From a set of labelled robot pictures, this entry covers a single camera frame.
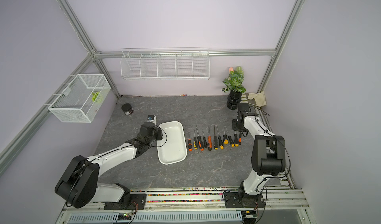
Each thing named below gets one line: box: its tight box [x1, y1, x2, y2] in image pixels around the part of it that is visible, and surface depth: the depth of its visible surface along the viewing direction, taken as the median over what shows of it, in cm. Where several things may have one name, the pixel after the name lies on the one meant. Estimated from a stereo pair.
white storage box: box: [156, 120, 188, 166], surface depth 91 cm
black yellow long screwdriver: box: [226, 128, 235, 148], surface depth 96 cm
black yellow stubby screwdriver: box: [216, 124, 224, 150], surface depth 95 cm
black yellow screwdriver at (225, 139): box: [222, 130, 229, 145], surface depth 95 cm
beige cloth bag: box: [245, 91, 267, 108], surface depth 122 cm
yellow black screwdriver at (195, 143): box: [193, 128, 198, 150], surface depth 93 cm
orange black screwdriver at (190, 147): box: [187, 131, 193, 152], surface depth 93 cm
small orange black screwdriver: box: [195, 124, 205, 152], surface depth 93 cm
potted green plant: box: [221, 66, 247, 111], surface depth 101 cm
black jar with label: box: [121, 103, 134, 115], surface depth 111 cm
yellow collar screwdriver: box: [213, 124, 219, 151], surface depth 93 cm
